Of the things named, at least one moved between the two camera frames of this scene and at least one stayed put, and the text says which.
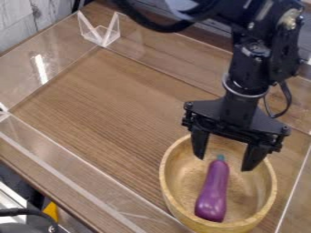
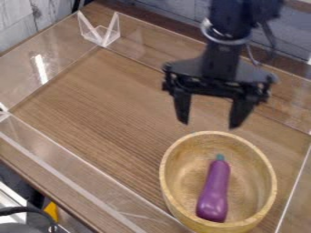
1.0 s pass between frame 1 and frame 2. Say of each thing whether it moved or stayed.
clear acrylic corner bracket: stayed
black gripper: moved
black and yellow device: stayed
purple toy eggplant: stayed
